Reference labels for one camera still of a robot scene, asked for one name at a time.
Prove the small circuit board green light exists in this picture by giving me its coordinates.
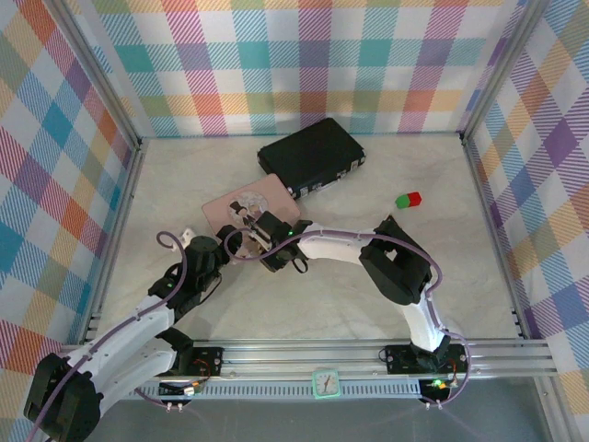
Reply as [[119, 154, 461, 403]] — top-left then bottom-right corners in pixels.
[[421, 376, 453, 400]]

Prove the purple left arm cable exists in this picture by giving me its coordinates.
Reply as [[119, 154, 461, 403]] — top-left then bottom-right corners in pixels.
[[25, 231, 189, 441]]

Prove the black briefcase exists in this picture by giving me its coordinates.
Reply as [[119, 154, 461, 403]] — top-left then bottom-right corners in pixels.
[[257, 117, 367, 202]]

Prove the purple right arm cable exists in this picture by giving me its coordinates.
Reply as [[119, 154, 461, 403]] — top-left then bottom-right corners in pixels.
[[224, 228, 473, 410]]

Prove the aluminium side frame rail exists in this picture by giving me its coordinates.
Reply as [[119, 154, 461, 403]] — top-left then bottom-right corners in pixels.
[[39, 137, 146, 442], [459, 133, 589, 442]]

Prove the pink tin box cartoon couple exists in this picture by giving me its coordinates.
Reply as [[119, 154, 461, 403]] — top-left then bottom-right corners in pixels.
[[201, 173, 301, 266]]

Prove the mint green square clock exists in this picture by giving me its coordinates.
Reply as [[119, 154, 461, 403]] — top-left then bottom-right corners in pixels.
[[311, 367, 341, 400]]

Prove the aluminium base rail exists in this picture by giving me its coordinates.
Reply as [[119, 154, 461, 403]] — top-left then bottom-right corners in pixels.
[[59, 338, 556, 381]]

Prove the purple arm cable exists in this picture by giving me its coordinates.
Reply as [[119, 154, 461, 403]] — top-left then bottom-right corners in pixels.
[[224, 228, 473, 410], [25, 231, 189, 441]]

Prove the aluminium upright frame post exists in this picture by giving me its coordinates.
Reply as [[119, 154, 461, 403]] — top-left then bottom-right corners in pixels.
[[458, 0, 553, 145], [52, 0, 144, 154]]

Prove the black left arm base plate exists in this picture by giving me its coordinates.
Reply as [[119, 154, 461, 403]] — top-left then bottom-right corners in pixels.
[[172, 345, 225, 378]]

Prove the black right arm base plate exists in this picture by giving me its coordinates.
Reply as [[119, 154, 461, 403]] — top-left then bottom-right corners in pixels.
[[384, 343, 470, 375]]

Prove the grey slotted cable duct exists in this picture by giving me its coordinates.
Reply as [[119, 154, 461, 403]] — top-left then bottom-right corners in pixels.
[[133, 379, 422, 401]]

